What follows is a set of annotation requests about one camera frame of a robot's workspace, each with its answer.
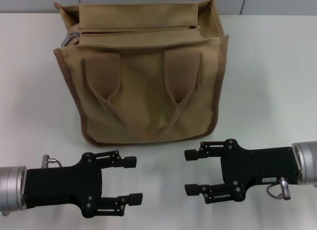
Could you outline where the right gripper cable with connector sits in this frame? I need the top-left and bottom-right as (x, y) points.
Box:
(266, 177), (293, 199)

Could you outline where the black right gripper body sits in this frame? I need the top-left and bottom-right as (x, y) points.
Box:
(221, 138), (302, 202)

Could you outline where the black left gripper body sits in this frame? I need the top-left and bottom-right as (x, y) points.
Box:
(24, 152), (104, 219)

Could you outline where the khaki fabric food bag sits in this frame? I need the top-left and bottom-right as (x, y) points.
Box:
(53, 0), (230, 144)

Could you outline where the silver metal zipper pull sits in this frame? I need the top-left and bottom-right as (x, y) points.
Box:
(61, 31), (82, 47)

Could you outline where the gripper cable with connector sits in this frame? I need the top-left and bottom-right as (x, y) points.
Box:
(266, 177), (293, 199)
(41, 154), (64, 169)

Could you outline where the left gripper cable with connector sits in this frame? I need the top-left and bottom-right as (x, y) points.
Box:
(41, 154), (64, 169)

